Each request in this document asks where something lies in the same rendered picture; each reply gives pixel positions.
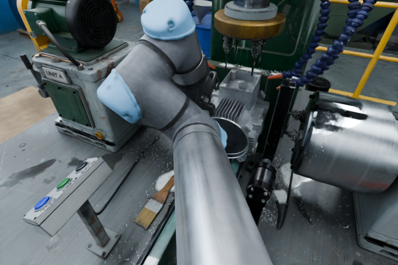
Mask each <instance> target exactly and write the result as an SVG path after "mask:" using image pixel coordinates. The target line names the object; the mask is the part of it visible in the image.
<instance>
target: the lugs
mask: <svg viewBox="0 0 398 265"><path fill-rule="evenodd" d="M265 96H266V94H264V92H263V91H262V90H261V91H259V92H258V96H257V97H258V98H259V100H263V99H264V98H265ZM252 128H253V126H252V125H251V123H250V122H249V121H245V122H243V123H242V125H241V129H243V131H244V132H245V133H248V132H251V131H252ZM246 158H247V155H243V156H241V157H238V158H236V159H237V160H238V162H243V161H245V160H246Z"/></svg>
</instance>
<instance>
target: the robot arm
mask: <svg viewBox="0 0 398 265"><path fill-rule="evenodd" d="M141 23H142V26H143V31H144V32H145V35H144V36H143V37H142V38H141V39H140V40H139V42H138V43H137V44H136V45H135V47H134V48H133V49H132V50H131V51H130V52H129V54H128V55H127V56H126V57H125V58H124V59H123V60H122V61H121V62H120V63H119V64H118V66H117V67H116V68H115V69H113V70H112V71H111V73H110V74H109V76H108V77H107V78H106V80H105V81H104V82H103V83H102V84H101V86H100V87H99V88H98V90H97V97H98V99H99V100H100V101H101V102H102V103H103V104H105V105H106V106H107V107H109V108H110V109H111V110H113V111H114V112H115V113H117V114H118V115H119V116H121V117H122V118H124V119H125V120H126V121H128V122H129V123H132V124H133V123H135V122H137V121H138V119H141V118H144V119H145V120H146V121H147V122H149V123H150V124H152V125H153V126H154V127H155V128H157V129H158V130H159V131H161V132H162V133H164V134H165V135H166V136H167V137H169V138H170V139H171V140H172V141H173V151H174V186H175V222H176V257H177V265H273V263H272V261H271V259H270V256H269V254H268V252H267V249H266V247H265V244H264V242H263V240H262V237H261V235H260V233H259V230H258V227H257V226H256V223H255V221H254V218H253V216H252V214H251V211H250V209H249V207H248V204H247V202H246V199H245V197H244V195H243V192H242V190H241V188H240V185H239V182H238V181H237V178H236V175H235V173H234V171H233V168H232V166H231V164H230V161H229V159H228V156H227V154H226V152H225V147H226V144H227V143H226V140H227V134H226V132H225V130H224V129H222V127H221V126H220V124H219V123H218V122H217V121H216V120H215V119H212V116H213V115H214V112H215V110H216V106H215V104H214V97H212V99H211V98H210V97H211V94H212V92H213V89H214V88H215V91H217V88H218V87H219V79H218V75H217V72H214V71H211V70H210V69H209V66H208V62H207V58H206V55H205V54H203V51H202V50H201V46H200V42H199V40H198V36H197V32H196V29H195V22H194V20H193V18H192V15H191V13H190V11H189V9H188V6H187V4H186V3H185V2H184V1H183V0H154V1H152V2H151V3H149V4H148V5H147V6H146V7H145V9H144V10H143V15H142V16H141ZM211 74H213V75H214V76H213V78H211V77H210V76H209V75H211ZM171 79H173V80H174V81H175V83H176V84H177V85H178V86H179V87H180V88H178V87H176V86H175V85H174V84H173V83H172V82H171ZM216 79H217V85H216V84H215V81H216ZM213 86H214V88H213Z"/></svg>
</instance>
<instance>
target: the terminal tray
mask: <svg viewBox="0 0 398 265"><path fill-rule="evenodd" d="M234 71H235V72H233V69H232V70H231V71H230V72H229V73H228V75H227V76H226V77H225V78H224V80H223V81H222V83H221V84H220V85H219V97H218V104H219V102H220V101H221V100H222V99H223V101H224V99H226V101H227V99H229V101H230V99H232V101H233V100H235V101H234V103H235V102H236V100H237V104H238V103H239V101H240V106H241V104H242V103H243V107H244V106H245V104H246V107H245V109H246V110H247V111H248V112H249V111H251V109H252V107H253V105H254V103H255V101H256V97H257V96H258V92H259V87H260V85H259V84H260V80H261V75H258V74H253V76H251V73H248V72H243V71H239V70H234ZM256 75H258V76H256ZM223 84H226V85H223ZM248 89H250V91H248ZM232 101H231V103H232Z"/></svg>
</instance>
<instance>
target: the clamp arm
mask: <svg viewBox="0 0 398 265"><path fill-rule="evenodd" d="M295 90H296V83H291V82H285V81H282V82H281V86H280V90H279V93H278V97H277V101H276V104H275V108H274V113H273V116H272V120H271V124H270V127H269V131H268V136H267V140H266V143H265V147H264V152H263V154H262V158H261V162H267V161H268V163H269V164H271V165H272V163H273V160H274V157H275V154H276V150H277V147H278V144H279V141H280V138H281V134H282V131H283V128H284V124H285V121H286V119H287V115H288V112H289V109H290V105H291V102H292V100H293V96H294V93H295Z"/></svg>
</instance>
